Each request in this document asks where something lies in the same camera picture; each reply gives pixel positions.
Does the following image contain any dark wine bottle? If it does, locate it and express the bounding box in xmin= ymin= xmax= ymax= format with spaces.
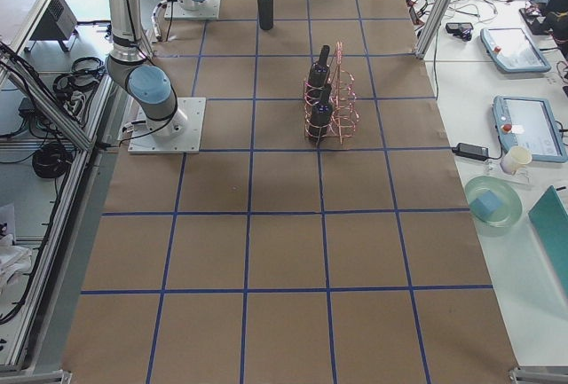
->
xmin=256 ymin=0 xmax=274 ymax=31

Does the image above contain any dark bottle in basket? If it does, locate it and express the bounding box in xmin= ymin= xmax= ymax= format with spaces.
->
xmin=307 ymin=44 xmax=330 ymax=91
xmin=308 ymin=83 xmax=333 ymax=145

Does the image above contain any grey metal box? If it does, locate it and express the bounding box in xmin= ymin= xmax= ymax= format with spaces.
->
xmin=30 ymin=0 xmax=77 ymax=42

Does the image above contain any blue teach pendant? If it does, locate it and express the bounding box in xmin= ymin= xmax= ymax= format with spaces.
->
xmin=480 ymin=27 xmax=551 ymax=73
xmin=492 ymin=96 xmax=567 ymax=163

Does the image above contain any black power adapter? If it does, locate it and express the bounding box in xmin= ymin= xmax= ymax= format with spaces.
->
xmin=452 ymin=143 xmax=489 ymax=161

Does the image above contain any white paper cup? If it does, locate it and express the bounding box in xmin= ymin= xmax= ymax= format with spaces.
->
xmin=500 ymin=145 xmax=533 ymax=175

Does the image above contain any blue foam cube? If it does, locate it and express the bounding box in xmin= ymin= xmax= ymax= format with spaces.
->
xmin=469 ymin=190 xmax=504 ymax=221

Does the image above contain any green glass bowl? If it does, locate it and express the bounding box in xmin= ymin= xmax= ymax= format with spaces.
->
xmin=464 ymin=176 xmax=523 ymax=228

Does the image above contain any teal board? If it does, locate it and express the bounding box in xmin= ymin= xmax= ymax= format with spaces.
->
xmin=528 ymin=186 xmax=567 ymax=292

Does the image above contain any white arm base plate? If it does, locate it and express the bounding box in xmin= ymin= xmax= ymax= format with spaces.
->
xmin=164 ymin=0 xmax=221 ymax=20

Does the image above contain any copper wire wine basket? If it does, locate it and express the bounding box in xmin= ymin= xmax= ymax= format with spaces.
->
xmin=303 ymin=41 xmax=359 ymax=145

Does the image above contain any second white arm base plate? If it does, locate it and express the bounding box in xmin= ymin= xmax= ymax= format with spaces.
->
xmin=126 ymin=98 xmax=207 ymax=154

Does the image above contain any aluminium frame post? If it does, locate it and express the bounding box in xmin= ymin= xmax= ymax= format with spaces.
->
xmin=414 ymin=0 xmax=451 ymax=59

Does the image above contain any black coiled cable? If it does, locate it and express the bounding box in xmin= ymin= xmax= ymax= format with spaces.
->
xmin=31 ymin=143 xmax=75 ymax=181

